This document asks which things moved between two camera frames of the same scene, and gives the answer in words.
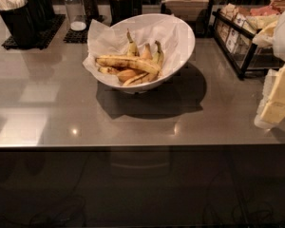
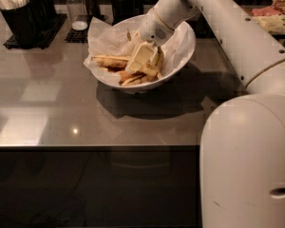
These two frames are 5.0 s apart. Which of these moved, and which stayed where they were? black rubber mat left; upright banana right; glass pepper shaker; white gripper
Moved: white gripper
Stayed: black rubber mat left; glass pepper shaker; upright banana right
